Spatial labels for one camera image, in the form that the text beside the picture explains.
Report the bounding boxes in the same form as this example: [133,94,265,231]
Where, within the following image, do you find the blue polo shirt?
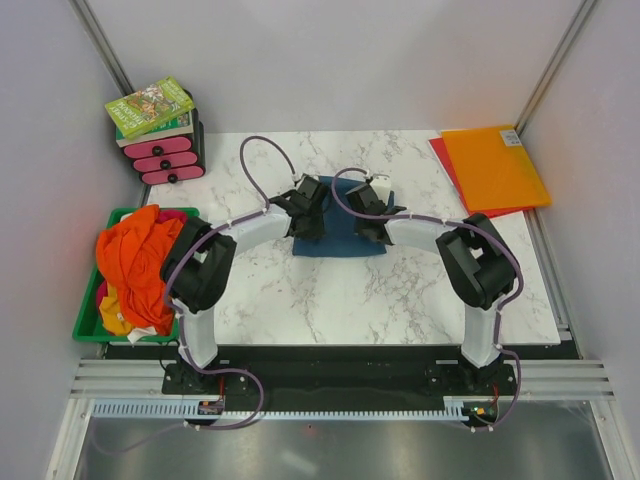
[292,176,387,258]

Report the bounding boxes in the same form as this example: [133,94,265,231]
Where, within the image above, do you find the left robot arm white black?
[161,175,329,393]

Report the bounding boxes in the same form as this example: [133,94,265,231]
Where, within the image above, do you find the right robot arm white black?
[346,183,522,394]

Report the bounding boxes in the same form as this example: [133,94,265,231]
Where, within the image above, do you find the red plastic folder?
[429,137,523,218]

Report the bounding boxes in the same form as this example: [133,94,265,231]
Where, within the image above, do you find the orange plastic folder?
[441,125,552,213]

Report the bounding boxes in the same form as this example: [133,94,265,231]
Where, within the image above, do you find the black pink drawer organizer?
[119,108,206,186]

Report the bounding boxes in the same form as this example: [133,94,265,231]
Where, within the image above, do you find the dark green book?
[115,112,194,148]

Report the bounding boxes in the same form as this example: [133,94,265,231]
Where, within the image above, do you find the orange shirt in bin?
[95,204,188,336]

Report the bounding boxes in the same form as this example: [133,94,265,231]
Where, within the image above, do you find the light green book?
[105,76,195,140]

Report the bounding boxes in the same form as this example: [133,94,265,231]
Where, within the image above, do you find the yellow shirt in bin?
[99,295,134,336]

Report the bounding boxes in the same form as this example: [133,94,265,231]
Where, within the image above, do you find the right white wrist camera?
[366,174,392,204]

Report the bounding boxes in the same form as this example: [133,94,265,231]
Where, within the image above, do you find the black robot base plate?
[162,345,517,410]

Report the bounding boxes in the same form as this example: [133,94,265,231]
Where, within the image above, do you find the grey slotted cable duct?
[91,397,471,422]

